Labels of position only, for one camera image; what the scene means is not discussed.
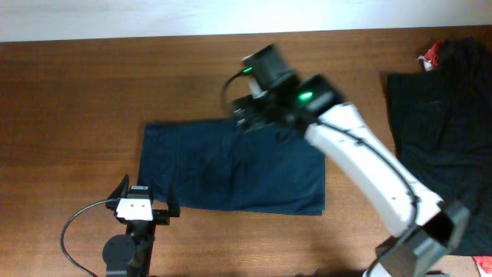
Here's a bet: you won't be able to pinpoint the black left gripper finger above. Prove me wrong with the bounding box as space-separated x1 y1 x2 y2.
166 183 181 218
108 174 130 199

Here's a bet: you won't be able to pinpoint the dark blue shorts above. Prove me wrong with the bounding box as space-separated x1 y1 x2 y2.
138 120 326 215

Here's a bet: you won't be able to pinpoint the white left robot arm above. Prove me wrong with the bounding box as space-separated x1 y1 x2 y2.
102 175 181 277

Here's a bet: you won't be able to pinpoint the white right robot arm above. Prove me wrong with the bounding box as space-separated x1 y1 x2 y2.
231 75 470 276

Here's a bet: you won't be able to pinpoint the red and white cloth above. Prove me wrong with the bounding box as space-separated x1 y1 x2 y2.
417 40 444 72

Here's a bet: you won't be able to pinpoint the black garment on table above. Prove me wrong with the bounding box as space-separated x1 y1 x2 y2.
386 38 491 256

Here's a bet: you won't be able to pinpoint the red object at edge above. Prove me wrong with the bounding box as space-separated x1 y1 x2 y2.
473 256 492 277

